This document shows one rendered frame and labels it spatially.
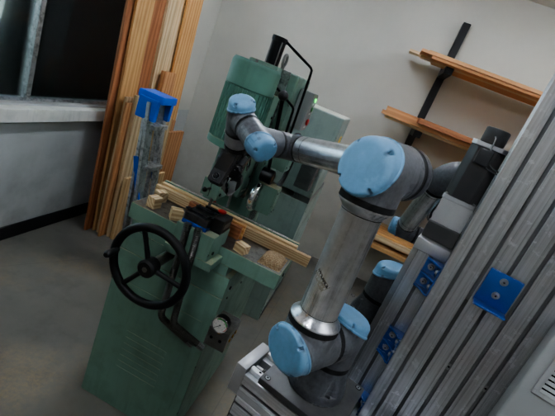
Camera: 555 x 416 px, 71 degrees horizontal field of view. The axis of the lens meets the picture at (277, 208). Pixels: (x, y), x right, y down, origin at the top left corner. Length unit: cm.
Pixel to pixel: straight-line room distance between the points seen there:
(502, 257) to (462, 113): 280
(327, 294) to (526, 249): 48
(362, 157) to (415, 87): 300
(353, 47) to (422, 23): 58
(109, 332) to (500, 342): 137
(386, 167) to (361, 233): 14
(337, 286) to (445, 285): 34
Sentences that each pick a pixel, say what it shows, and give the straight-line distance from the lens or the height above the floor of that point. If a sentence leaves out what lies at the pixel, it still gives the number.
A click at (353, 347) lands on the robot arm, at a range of 98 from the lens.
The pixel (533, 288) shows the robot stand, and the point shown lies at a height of 128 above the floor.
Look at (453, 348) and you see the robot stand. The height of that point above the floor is 105.
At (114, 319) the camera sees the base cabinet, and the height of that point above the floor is 40.
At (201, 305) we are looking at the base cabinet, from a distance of 149.
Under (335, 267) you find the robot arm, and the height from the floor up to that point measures 120.
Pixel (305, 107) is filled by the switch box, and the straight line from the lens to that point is 166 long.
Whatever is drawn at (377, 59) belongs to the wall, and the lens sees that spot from 373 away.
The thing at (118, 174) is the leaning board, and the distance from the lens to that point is 295.
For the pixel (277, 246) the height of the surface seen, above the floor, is 93.
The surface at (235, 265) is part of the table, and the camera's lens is 137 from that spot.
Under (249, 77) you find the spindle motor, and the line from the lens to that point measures 135.
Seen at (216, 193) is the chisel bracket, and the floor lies 103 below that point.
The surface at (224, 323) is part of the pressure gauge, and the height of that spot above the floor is 68.
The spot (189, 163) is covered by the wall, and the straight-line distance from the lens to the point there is 419.
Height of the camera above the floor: 149
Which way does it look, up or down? 18 degrees down
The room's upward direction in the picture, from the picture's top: 22 degrees clockwise
